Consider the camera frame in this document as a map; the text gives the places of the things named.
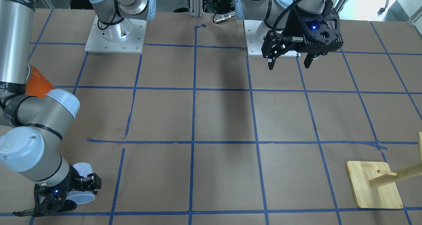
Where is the light blue plastic cup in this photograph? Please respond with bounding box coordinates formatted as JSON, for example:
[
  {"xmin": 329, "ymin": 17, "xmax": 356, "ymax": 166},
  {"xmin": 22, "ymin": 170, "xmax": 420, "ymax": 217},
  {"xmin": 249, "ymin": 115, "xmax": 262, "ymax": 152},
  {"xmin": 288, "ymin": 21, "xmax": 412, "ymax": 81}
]
[{"xmin": 66, "ymin": 162, "xmax": 95, "ymax": 205}]

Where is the aluminium frame post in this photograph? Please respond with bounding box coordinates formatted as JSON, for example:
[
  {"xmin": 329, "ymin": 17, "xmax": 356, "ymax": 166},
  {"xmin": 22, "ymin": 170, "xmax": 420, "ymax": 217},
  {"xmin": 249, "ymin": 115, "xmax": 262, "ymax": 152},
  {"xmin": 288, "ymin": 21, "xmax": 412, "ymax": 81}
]
[{"xmin": 189, "ymin": 0, "xmax": 203, "ymax": 19}]

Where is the wooden mug tree stand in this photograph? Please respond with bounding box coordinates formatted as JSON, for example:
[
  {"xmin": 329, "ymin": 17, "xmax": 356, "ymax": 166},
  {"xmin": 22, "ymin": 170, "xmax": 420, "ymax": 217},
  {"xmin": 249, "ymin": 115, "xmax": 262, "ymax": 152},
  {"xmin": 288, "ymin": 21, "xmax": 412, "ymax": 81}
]
[{"xmin": 343, "ymin": 131, "xmax": 421, "ymax": 210}]

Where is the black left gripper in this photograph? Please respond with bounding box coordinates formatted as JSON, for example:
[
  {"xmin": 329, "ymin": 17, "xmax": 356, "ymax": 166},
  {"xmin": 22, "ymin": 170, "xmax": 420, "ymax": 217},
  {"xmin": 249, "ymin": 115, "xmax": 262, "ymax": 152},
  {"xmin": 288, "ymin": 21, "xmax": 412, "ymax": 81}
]
[{"xmin": 261, "ymin": 8, "xmax": 344, "ymax": 70}]

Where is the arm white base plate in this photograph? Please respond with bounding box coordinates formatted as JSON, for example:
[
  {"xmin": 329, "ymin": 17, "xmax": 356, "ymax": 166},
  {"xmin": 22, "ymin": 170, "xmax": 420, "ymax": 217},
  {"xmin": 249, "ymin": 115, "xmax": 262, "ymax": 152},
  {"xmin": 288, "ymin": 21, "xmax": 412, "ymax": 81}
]
[
  {"xmin": 243, "ymin": 20, "xmax": 301, "ymax": 58},
  {"xmin": 85, "ymin": 17, "xmax": 147, "ymax": 54}
]

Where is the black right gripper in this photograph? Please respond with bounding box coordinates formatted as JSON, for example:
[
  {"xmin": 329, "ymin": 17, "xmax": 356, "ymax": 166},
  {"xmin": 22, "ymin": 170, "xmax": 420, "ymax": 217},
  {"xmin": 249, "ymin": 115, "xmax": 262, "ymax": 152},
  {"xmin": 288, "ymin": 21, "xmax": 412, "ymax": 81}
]
[{"xmin": 13, "ymin": 167, "xmax": 102, "ymax": 217}]

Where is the silver cable connector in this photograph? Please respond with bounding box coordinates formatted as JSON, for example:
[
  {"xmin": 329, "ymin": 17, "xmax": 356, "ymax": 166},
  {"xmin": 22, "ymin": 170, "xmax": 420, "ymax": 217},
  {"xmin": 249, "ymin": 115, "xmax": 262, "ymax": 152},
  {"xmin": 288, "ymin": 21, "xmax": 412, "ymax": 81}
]
[{"xmin": 213, "ymin": 11, "xmax": 236, "ymax": 24}]

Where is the orange soda can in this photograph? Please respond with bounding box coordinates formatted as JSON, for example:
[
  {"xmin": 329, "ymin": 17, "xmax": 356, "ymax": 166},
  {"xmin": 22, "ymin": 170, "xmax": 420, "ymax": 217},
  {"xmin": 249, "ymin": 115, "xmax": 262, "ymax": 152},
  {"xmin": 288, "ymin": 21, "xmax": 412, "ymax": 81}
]
[{"xmin": 25, "ymin": 65, "xmax": 55, "ymax": 98}]

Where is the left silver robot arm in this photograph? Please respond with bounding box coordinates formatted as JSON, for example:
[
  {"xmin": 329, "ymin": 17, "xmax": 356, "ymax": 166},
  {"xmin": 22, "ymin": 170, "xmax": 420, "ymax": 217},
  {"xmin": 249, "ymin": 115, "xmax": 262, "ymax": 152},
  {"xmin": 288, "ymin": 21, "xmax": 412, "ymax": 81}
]
[{"xmin": 235, "ymin": 0, "xmax": 344, "ymax": 70}]

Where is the black power adapter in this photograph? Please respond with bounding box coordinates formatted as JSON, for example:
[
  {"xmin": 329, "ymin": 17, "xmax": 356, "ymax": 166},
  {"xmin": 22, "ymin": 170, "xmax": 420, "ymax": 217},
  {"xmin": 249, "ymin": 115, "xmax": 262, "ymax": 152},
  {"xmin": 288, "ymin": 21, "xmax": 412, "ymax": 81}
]
[{"xmin": 215, "ymin": 0, "xmax": 231, "ymax": 12}]

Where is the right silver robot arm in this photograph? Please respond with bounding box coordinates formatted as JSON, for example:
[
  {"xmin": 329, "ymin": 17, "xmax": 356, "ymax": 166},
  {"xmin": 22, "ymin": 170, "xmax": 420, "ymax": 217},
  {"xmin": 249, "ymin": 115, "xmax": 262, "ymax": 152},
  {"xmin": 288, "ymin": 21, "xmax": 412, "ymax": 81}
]
[{"xmin": 1, "ymin": 0, "xmax": 102, "ymax": 217}]

